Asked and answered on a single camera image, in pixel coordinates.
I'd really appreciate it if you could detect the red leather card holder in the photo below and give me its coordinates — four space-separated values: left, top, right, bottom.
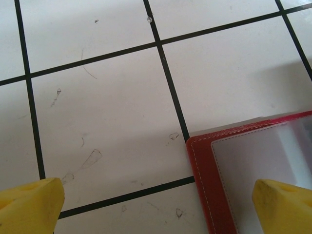
186 109 312 234

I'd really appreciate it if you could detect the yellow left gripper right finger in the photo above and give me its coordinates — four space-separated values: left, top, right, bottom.
252 179 312 234

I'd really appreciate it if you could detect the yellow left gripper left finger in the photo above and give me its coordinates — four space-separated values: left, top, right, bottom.
0 177 66 234

